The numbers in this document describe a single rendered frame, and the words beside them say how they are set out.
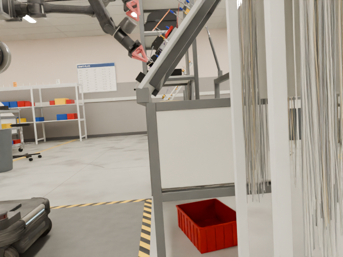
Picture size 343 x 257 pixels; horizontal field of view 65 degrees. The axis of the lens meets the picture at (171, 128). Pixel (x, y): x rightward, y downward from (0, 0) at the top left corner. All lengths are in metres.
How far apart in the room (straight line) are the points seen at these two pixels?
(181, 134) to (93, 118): 8.21
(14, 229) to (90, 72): 8.06
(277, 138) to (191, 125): 0.65
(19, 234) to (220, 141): 1.10
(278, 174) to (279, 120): 0.11
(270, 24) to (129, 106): 8.59
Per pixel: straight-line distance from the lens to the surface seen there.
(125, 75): 9.19
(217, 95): 2.38
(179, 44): 1.35
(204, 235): 1.53
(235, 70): 0.90
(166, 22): 2.60
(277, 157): 0.59
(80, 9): 2.04
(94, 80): 9.33
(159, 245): 1.32
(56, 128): 9.72
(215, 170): 1.23
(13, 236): 1.63
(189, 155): 1.20
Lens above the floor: 0.77
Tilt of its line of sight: 4 degrees down
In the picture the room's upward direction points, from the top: 4 degrees counter-clockwise
